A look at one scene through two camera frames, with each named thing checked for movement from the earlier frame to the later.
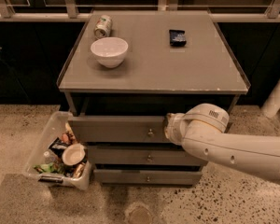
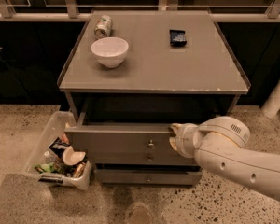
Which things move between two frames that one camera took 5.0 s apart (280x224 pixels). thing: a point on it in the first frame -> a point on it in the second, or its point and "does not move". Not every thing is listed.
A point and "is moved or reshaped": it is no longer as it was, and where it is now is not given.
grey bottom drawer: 147,176 does not move
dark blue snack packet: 177,37 does not move
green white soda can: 103,27 does not move
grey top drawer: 118,129 is moved or reshaped
